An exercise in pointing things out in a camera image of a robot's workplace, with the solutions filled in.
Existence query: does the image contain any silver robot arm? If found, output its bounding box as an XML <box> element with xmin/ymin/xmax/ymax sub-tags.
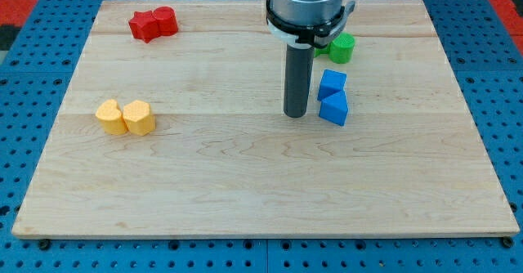
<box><xmin>265</xmin><ymin>0</ymin><xmax>355</xmax><ymax>49</ymax></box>

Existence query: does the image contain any blue triangle block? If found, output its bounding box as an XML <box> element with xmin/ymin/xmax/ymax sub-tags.
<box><xmin>319</xmin><ymin>91</ymin><xmax>349</xmax><ymax>126</ymax></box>

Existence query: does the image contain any blue cube block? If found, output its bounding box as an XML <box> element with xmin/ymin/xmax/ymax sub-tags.
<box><xmin>317</xmin><ymin>69</ymin><xmax>347</xmax><ymax>101</ymax></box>

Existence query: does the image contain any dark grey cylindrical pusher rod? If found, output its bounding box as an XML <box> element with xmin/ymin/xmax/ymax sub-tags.
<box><xmin>284</xmin><ymin>46</ymin><xmax>315</xmax><ymax>118</ymax></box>

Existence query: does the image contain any light wooden board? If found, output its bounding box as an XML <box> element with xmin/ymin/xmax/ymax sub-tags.
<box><xmin>12</xmin><ymin>0</ymin><xmax>520</xmax><ymax>239</ymax></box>

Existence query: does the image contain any green block behind rod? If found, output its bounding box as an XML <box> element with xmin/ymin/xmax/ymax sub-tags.
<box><xmin>314</xmin><ymin>44</ymin><xmax>330</xmax><ymax>57</ymax></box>

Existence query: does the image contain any green cylinder block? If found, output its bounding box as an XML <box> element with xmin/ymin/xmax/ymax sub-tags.
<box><xmin>329</xmin><ymin>32</ymin><xmax>355</xmax><ymax>64</ymax></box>

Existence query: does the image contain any yellow hexagon block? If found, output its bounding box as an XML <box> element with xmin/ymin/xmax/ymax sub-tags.
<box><xmin>123</xmin><ymin>100</ymin><xmax>156</xmax><ymax>136</ymax></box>

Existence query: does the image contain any red cylinder block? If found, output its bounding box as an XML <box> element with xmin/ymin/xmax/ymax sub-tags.
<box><xmin>152</xmin><ymin>6</ymin><xmax>178</xmax><ymax>36</ymax></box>

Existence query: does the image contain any yellow heart block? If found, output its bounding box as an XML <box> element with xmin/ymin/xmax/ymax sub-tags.
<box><xmin>95</xmin><ymin>99</ymin><xmax>127</xmax><ymax>135</ymax></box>

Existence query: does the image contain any red star block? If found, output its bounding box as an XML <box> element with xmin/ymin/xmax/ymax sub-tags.
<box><xmin>128</xmin><ymin>11</ymin><xmax>161</xmax><ymax>43</ymax></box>

